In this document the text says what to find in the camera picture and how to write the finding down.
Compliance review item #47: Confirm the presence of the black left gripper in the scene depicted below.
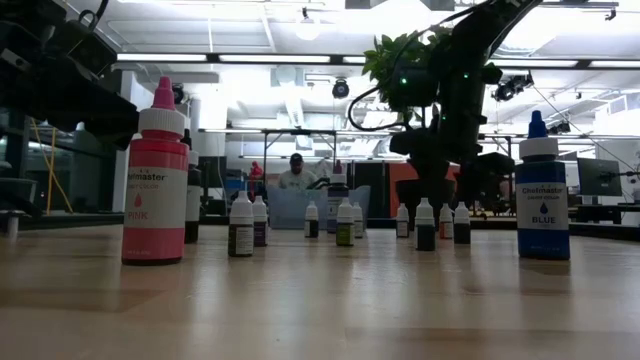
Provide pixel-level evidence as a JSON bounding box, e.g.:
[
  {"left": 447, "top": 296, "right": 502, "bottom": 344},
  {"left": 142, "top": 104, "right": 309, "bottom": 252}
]
[{"left": 24, "top": 49, "right": 140, "bottom": 150}]

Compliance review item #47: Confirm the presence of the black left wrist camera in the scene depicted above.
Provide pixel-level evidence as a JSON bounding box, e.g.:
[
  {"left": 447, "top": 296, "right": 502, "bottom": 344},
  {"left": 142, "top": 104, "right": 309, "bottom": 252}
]
[{"left": 63, "top": 22, "right": 119, "bottom": 77}]

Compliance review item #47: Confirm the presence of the potted green plant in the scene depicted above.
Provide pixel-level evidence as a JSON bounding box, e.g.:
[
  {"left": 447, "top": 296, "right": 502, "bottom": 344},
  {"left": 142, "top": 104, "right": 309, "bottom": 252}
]
[{"left": 362, "top": 27, "right": 457, "bottom": 232}]

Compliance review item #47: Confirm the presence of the black metal frame stand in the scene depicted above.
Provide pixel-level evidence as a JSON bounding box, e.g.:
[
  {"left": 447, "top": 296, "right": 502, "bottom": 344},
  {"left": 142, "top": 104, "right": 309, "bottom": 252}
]
[{"left": 260, "top": 127, "right": 339, "bottom": 189}]

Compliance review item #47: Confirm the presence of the white cylindrical post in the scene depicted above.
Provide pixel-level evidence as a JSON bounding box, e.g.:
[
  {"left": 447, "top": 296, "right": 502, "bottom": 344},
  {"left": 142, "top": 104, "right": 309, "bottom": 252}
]
[{"left": 3, "top": 209, "right": 22, "bottom": 239}]

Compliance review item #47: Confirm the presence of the round pendant lamp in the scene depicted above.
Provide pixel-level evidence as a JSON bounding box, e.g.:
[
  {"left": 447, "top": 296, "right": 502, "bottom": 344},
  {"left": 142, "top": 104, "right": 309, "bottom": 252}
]
[{"left": 293, "top": 7, "right": 322, "bottom": 42}]

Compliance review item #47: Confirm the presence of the large blue food coloring bottle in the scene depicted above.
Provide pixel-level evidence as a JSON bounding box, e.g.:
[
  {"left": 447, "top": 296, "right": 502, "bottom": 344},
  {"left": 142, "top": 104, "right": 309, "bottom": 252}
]
[{"left": 514, "top": 109, "right": 572, "bottom": 261}]

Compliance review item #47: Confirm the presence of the clear plastic bin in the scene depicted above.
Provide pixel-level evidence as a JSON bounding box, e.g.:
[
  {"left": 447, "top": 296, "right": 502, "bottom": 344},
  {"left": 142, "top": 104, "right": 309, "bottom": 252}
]
[{"left": 267, "top": 184, "right": 372, "bottom": 231}]

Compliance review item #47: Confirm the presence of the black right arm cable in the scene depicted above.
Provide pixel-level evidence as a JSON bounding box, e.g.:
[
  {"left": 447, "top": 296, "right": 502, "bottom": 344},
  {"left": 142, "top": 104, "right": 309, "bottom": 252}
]
[{"left": 347, "top": 85, "right": 401, "bottom": 133}]

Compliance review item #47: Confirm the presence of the large black food coloring bottle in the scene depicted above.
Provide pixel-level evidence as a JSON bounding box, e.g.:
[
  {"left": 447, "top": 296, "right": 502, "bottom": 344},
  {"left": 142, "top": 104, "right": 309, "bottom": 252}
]
[{"left": 180, "top": 128, "right": 203, "bottom": 245}]

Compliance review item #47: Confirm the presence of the long ceiling light strip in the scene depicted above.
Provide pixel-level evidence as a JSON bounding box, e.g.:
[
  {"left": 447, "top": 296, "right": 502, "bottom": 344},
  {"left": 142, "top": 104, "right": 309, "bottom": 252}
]
[
  {"left": 115, "top": 52, "right": 369, "bottom": 65},
  {"left": 487, "top": 58, "right": 640, "bottom": 70}
]

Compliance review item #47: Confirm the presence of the yellow extension cable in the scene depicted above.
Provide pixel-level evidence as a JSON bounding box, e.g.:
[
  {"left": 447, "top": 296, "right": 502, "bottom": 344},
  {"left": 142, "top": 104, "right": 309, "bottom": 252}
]
[{"left": 29, "top": 118, "right": 75, "bottom": 215}]

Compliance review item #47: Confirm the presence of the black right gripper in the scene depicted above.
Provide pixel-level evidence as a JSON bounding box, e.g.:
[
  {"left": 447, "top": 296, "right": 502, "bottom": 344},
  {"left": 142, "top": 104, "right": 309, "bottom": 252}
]
[{"left": 389, "top": 127, "right": 516, "bottom": 211}]

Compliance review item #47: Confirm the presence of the large pink food coloring bottle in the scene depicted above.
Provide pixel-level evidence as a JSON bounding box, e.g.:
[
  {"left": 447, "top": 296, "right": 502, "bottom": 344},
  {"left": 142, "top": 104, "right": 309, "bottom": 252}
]
[{"left": 121, "top": 75, "right": 190, "bottom": 266}]

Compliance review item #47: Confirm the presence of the black computer monitor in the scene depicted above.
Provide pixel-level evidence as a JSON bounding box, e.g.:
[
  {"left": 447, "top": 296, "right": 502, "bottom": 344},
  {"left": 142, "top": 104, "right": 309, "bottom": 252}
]
[
  {"left": 576, "top": 157, "right": 624, "bottom": 206},
  {"left": 201, "top": 155, "right": 228, "bottom": 190}
]

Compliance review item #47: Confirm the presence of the person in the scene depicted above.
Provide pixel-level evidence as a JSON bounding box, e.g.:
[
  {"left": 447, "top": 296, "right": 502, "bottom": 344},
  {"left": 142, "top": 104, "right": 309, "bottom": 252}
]
[{"left": 277, "top": 152, "right": 321, "bottom": 191}]

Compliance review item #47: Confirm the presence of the small white-capped food coloring bottle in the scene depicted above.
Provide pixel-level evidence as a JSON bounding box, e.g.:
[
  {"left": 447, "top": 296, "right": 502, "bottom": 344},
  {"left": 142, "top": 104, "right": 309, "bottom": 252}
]
[
  {"left": 335, "top": 196, "right": 356, "bottom": 248},
  {"left": 227, "top": 190, "right": 255, "bottom": 258},
  {"left": 351, "top": 201, "right": 365, "bottom": 239},
  {"left": 453, "top": 201, "right": 471, "bottom": 246},
  {"left": 251, "top": 195, "right": 270, "bottom": 248},
  {"left": 414, "top": 196, "right": 436, "bottom": 252},
  {"left": 395, "top": 202, "right": 411, "bottom": 239},
  {"left": 438, "top": 202, "right": 454, "bottom": 241},
  {"left": 304, "top": 200, "right": 320, "bottom": 239}
]

